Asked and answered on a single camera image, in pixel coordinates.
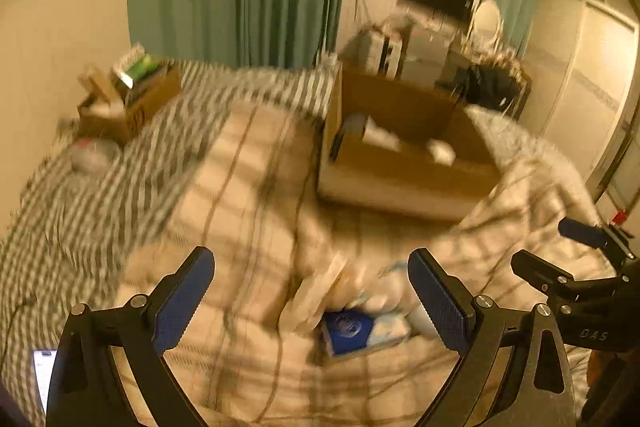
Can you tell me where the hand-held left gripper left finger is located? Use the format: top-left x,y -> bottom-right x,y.
44,246 -> 216,427

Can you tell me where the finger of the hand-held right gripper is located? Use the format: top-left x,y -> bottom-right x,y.
558,217 -> 632,260
511,250 -> 576,303

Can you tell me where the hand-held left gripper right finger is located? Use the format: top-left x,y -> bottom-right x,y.
407,248 -> 578,427

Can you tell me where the blue and white packet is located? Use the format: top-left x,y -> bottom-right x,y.
320,307 -> 412,359

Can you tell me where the large cardboard box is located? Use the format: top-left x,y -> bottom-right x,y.
317,61 -> 503,223

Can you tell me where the white fluffy blanket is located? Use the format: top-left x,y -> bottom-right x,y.
462,104 -> 601,218

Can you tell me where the grey striped bed sheet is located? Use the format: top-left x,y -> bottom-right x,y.
0,59 -> 346,427

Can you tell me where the plaid beige blanket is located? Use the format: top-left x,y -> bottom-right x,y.
117,99 -> 608,427

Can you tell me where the white wardrobe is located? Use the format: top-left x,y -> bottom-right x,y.
517,0 -> 640,188

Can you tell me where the white smartphone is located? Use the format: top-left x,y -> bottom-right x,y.
31,348 -> 60,415

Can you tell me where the black bag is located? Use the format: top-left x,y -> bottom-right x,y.
465,62 -> 526,112

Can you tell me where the small cardboard box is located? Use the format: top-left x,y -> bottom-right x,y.
76,57 -> 182,145

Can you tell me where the round white mirror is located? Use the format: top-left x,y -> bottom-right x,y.
470,0 -> 502,45

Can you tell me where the cluttered desk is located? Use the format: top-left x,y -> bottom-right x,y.
337,14 -> 533,118

